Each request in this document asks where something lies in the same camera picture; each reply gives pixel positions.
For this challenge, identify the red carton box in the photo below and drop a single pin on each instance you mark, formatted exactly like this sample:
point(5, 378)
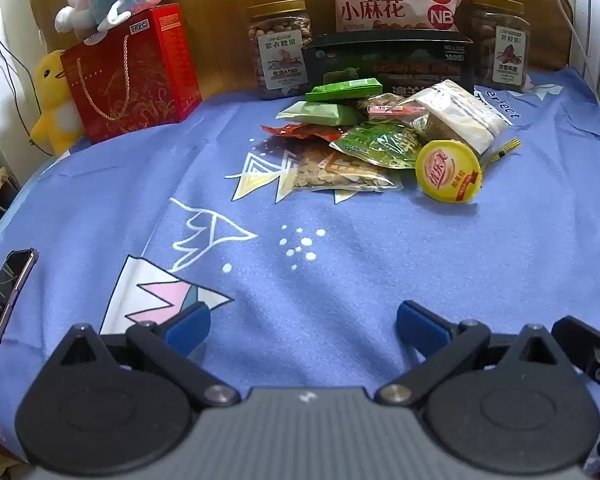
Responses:
point(180, 60)

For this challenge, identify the bright green snack packet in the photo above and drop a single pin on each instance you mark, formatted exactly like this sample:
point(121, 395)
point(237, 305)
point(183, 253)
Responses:
point(342, 90)

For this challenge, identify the dark green seed packet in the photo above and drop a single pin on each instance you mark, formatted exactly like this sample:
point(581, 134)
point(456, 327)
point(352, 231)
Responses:
point(380, 145)

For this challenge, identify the clear bag of white snacks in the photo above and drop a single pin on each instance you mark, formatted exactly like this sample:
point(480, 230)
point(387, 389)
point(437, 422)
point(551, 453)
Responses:
point(460, 110)

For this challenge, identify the dark smartphone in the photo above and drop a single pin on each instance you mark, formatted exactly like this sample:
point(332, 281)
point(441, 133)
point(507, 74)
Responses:
point(10, 300)

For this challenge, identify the black cardboard box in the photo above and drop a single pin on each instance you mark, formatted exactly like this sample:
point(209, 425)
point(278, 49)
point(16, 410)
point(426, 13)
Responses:
point(405, 60)

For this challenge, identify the clear pumpkin seed packet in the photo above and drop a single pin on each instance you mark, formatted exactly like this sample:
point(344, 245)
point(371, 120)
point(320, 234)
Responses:
point(325, 170)

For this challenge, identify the red gift box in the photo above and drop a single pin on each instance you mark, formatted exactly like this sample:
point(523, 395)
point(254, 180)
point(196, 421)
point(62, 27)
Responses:
point(120, 90)

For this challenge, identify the wooden headboard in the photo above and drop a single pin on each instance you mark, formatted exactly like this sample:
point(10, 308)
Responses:
point(220, 35)

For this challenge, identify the red snack packet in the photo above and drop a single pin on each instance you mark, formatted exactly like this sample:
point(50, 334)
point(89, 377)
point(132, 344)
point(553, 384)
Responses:
point(300, 131)

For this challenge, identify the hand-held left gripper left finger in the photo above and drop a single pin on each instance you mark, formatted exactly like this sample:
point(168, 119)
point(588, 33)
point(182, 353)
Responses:
point(190, 322)

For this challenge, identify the cashew jar with gold lid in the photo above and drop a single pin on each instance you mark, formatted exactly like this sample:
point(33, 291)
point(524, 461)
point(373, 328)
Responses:
point(280, 35)

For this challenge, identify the pale green snack packet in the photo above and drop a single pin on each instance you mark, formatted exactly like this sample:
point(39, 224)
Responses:
point(320, 114)

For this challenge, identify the small pink striped packet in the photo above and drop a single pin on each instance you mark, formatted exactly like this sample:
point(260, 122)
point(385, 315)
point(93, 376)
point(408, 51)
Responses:
point(380, 107)

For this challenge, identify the blue printed blanket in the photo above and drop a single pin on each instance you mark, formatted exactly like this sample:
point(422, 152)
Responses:
point(330, 240)

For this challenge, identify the yellow duck plush toy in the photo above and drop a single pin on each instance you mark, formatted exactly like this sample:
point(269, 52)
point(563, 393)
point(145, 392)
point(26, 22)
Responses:
point(55, 110)

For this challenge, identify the yellow lidded cup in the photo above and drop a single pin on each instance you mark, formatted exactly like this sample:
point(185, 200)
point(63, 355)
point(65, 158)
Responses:
point(447, 172)

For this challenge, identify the pecan jar with gold lid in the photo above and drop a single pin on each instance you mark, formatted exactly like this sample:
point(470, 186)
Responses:
point(500, 30)

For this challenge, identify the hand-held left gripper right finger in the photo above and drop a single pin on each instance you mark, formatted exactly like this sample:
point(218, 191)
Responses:
point(422, 324)

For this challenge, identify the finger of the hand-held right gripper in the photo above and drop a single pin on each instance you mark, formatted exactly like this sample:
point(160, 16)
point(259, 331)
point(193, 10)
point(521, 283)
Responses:
point(587, 345)

